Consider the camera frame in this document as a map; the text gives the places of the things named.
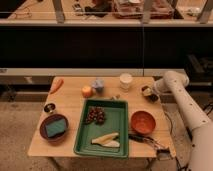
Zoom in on black eraser block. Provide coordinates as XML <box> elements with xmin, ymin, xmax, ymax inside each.
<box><xmin>147</xmin><ymin>94</ymin><xmax>159</xmax><ymax>102</ymax></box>

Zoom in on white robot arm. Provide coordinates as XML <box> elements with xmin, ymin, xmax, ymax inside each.
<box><xmin>141</xmin><ymin>71</ymin><xmax>213</xmax><ymax>171</ymax></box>

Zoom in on white plastic cup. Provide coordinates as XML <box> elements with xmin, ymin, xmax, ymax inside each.
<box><xmin>119</xmin><ymin>73</ymin><xmax>133</xmax><ymax>91</ymax></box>

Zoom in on small metal object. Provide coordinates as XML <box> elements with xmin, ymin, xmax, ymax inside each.
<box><xmin>110</xmin><ymin>94</ymin><xmax>120</xmax><ymax>100</ymax></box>

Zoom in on orange bowl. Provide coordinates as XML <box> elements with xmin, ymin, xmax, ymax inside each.
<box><xmin>131</xmin><ymin>111</ymin><xmax>156</xmax><ymax>135</ymax></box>

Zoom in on green plastic tray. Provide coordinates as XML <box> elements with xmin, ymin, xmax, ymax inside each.
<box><xmin>74</xmin><ymin>99</ymin><xmax>129</xmax><ymax>158</ymax></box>

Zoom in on grey crumpled cup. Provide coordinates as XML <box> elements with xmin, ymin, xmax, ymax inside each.
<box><xmin>92</xmin><ymin>78</ymin><xmax>104</xmax><ymax>94</ymax></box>

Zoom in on bunch of dark grapes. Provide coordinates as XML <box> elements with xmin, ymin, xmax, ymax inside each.
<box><xmin>85</xmin><ymin>106</ymin><xmax>106</xmax><ymax>125</ymax></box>

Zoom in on orange fruit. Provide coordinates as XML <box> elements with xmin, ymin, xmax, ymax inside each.
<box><xmin>81</xmin><ymin>86</ymin><xmax>93</xmax><ymax>98</ymax></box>

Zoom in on orange carrot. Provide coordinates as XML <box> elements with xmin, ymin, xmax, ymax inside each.
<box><xmin>49</xmin><ymin>79</ymin><xmax>64</xmax><ymax>94</ymax></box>

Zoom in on teal sponge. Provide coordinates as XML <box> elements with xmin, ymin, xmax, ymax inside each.
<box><xmin>46</xmin><ymin>119</ymin><xmax>66</xmax><ymax>137</ymax></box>

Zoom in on dark purple bowl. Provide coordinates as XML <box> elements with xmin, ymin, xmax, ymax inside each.
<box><xmin>39</xmin><ymin>114</ymin><xmax>69</xmax><ymax>142</ymax></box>

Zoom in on small metal can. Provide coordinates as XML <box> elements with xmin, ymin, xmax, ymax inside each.
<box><xmin>44</xmin><ymin>103</ymin><xmax>56</xmax><ymax>114</ymax></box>

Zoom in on black handled brush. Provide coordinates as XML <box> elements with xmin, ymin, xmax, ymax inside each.
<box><xmin>128</xmin><ymin>134</ymin><xmax>171</xmax><ymax>159</ymax></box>

